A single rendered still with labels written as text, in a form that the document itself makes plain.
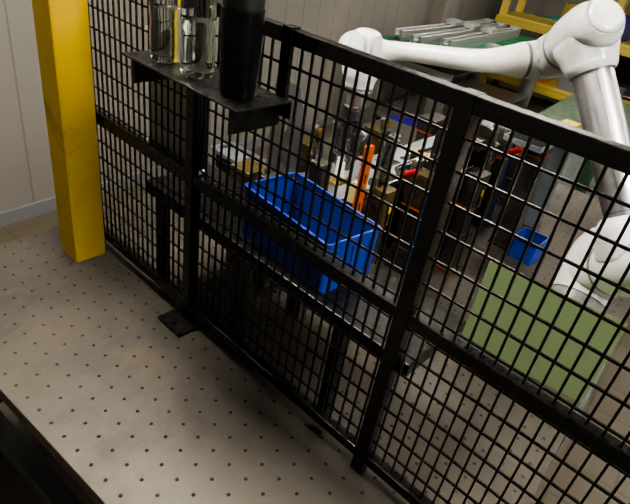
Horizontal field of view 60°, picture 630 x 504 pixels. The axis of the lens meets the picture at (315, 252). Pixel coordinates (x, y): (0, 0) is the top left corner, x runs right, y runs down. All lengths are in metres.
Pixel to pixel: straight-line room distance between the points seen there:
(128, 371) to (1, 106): 2.03
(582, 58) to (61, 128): 1.36
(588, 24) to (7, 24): 2.51
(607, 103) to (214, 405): 1.22
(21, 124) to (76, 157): 1.63
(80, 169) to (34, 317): 0.43
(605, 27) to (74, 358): 1.53
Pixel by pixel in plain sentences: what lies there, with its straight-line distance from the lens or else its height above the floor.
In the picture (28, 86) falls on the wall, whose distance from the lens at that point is 3.26.
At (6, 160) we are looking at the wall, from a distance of 3.33.
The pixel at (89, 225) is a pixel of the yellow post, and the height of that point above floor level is 0.82.
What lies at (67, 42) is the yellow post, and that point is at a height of 1.35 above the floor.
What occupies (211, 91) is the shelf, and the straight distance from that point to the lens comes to 1.03.
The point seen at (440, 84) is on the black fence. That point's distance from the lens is 0.84.
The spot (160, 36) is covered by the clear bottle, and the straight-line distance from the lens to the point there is 1.16.
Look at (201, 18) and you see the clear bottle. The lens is 1.07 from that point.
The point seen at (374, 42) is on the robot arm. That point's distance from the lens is 1.61.
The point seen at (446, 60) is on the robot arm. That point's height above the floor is 1.40.
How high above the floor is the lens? 1.74
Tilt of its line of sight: 33 degrees down
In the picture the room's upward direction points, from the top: 10 degrees clockwise
